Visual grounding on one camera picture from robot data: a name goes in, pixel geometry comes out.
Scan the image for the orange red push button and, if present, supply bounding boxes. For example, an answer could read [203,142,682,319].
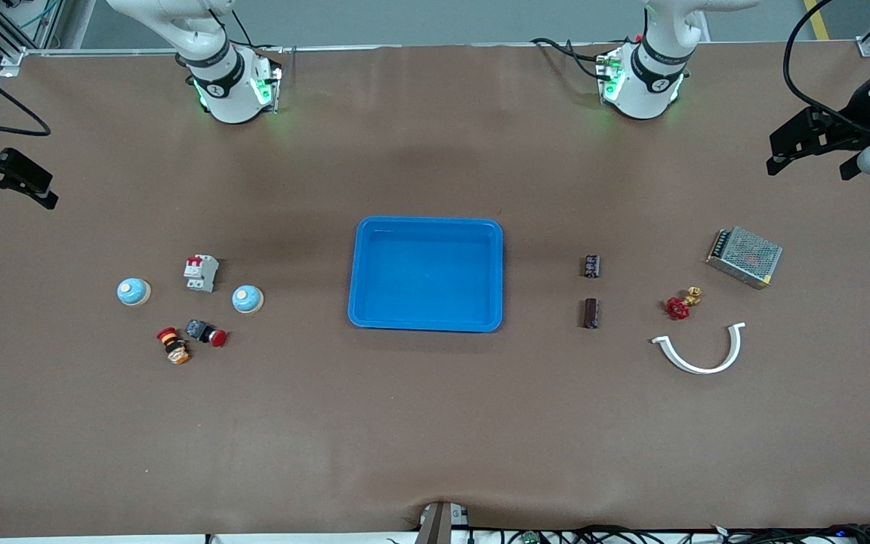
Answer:
[156,327,193,366]

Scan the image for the metal mesh power supply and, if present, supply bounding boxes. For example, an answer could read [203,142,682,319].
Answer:
[705,226,784,290]

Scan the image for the large table cover mat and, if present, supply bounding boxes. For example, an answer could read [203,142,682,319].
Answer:
[0,42,870,539]

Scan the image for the blue plastic tray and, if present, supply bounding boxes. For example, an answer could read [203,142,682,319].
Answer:
[348,216,504,333]

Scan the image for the light blue call bell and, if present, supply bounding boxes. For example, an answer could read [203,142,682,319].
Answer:
[231,284,264,314]
[116,277,153,307]

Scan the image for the white curved pipe clamp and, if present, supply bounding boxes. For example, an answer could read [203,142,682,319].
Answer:
[650,322,747,376]

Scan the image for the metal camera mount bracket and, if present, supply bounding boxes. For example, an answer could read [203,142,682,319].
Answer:
[414,501,472,544]

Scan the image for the white circuit breaker red switch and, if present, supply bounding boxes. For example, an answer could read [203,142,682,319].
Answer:
[183,255,220,293]

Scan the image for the metal table edge rail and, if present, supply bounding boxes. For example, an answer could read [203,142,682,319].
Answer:
[0,42,870,55]

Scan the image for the black red emergency stop button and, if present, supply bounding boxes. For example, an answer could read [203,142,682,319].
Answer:
[184,319,229,348]

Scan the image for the black cables at arm base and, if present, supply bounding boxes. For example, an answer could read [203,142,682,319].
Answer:
[532,36,609,82]

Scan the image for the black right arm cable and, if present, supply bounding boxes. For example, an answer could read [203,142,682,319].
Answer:
[0,45,52,138]

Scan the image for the tangled black cable bundle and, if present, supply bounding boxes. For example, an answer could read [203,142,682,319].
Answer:
[386,524,870,544]

